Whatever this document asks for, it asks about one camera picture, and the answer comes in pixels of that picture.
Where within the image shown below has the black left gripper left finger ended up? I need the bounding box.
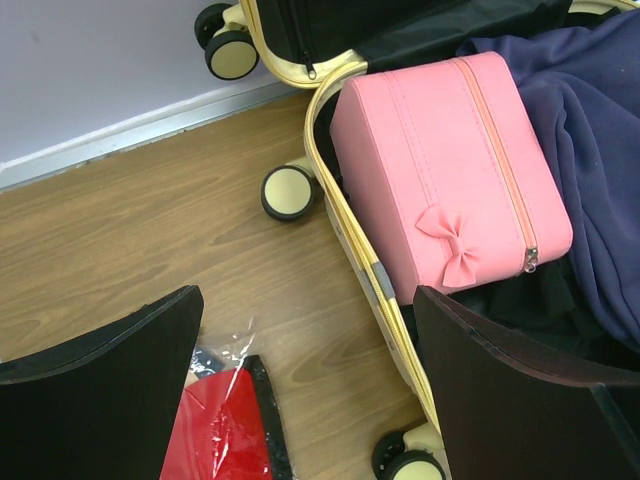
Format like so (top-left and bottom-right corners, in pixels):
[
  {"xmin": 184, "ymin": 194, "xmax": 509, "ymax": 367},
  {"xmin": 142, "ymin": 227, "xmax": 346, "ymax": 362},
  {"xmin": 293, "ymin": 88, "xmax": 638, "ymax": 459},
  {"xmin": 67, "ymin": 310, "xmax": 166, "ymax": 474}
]
[{"xmin": 1, "ymin": 285, "xmax": 204, "ymax": 479}]

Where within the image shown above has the purple sweatshirt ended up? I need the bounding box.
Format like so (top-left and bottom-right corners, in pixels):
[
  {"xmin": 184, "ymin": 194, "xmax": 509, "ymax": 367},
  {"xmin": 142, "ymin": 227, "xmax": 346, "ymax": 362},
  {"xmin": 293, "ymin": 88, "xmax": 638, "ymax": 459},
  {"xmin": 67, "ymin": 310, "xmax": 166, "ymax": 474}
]
[{"xmin": 457, "ymin": 9, "xmax": 639, "ymax": 350}]

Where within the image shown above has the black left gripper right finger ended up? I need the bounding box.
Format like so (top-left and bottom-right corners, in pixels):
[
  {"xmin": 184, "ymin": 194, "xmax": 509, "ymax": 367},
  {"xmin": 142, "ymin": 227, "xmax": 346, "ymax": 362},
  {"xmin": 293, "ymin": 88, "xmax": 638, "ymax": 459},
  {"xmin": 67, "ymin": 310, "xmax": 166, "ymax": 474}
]
[{"xmin": 413, "ymin": 286, "xmax": 639, "ymax": 479}]

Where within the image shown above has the red plastic packaged item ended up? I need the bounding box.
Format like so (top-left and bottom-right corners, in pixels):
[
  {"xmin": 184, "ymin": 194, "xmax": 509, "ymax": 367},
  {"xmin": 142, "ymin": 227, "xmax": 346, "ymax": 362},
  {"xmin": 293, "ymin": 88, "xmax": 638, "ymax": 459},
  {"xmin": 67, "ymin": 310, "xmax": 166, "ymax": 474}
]
[{"xmin": 160, "ymin": 320, "xmax": 296, "ymax": 480}]

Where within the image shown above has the pink cosmetic case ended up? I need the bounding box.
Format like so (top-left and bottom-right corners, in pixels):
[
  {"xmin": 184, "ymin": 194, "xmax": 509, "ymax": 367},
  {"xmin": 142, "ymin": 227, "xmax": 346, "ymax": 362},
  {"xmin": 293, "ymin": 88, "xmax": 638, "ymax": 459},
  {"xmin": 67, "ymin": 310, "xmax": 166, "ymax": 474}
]
[{"xmin": 330, "ymin": 51, "xmax": 573, "ymax": 305}]

